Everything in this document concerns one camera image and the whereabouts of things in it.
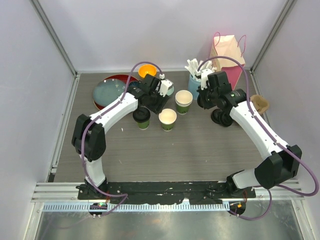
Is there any green paper cup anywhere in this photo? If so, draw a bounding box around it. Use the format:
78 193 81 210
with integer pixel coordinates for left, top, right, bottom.
158 108 177 132
134 118 150 130

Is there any black coffee cup lid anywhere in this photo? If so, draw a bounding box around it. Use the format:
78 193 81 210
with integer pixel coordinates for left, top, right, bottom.
132 107 151 120

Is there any stack of black lids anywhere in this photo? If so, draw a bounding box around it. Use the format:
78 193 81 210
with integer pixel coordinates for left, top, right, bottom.
210 108 234 127

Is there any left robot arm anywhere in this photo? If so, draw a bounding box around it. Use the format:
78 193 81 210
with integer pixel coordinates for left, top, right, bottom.
71 74 174 200

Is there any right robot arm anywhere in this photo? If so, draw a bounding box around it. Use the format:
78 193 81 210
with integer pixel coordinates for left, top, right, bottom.
196 69 302 198

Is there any light green bowl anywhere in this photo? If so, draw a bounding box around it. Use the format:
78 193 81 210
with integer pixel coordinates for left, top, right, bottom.
166 86 175 96

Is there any light blue straw holder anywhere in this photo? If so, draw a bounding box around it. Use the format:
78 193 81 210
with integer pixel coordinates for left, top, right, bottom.
188 74 201 100

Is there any dark blue ceramic cup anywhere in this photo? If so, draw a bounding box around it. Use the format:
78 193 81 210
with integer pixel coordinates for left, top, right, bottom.
129 81 141 88

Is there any orange bowl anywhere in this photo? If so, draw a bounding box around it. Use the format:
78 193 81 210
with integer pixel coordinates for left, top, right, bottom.
138 64 157 79

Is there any bundle of white straws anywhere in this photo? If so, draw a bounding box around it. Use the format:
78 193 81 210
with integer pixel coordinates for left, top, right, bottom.
184 58 217 77

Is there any red round tray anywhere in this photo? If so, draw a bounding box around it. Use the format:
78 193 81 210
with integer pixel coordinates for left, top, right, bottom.
92 74 140 111

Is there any brown cardboard cup carrier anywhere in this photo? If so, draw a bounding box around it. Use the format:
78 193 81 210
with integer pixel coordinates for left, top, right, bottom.
250 94 270 115

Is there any large blue-grey plate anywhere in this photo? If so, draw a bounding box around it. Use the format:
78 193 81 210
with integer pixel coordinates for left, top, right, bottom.
92 78 126 106

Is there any pink paper bag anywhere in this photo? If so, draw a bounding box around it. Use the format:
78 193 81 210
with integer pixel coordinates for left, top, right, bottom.
209 32 247 90

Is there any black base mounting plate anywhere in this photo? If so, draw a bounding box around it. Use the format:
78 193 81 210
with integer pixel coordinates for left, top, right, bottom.
76 181 256 205

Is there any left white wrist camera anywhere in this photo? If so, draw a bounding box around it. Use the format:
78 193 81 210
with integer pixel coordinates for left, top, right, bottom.
158 73 174 97

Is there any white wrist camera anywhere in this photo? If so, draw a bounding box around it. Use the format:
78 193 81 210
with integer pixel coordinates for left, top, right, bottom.
158 73 174 97
195 68 213 90

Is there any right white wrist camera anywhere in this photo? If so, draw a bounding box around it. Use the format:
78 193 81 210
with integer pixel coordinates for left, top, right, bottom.
195 68 213 90

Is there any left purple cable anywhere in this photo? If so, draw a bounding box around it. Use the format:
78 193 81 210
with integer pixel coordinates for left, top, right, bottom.
80 61 165 217

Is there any aluminium front rail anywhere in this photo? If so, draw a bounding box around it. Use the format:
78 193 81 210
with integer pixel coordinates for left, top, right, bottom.
31 181 301 216

